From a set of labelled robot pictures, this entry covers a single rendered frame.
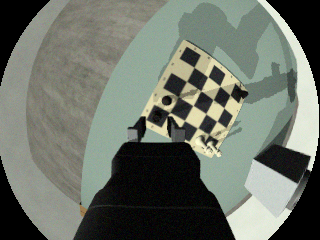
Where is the black and cream chessboard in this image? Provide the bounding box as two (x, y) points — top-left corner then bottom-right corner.
(141, 40), (247, 158)

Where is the white chess king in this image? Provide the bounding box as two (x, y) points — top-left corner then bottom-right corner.
(195, 136), (213, 155)

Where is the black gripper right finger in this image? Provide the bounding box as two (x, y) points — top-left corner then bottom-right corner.
(167, 116), (186, 142)

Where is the white queen chess piece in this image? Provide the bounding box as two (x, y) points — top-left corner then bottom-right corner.
(207, 141), (222, 157)

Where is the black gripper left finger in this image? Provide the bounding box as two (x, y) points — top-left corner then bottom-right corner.
(126, 116), (146, 142)

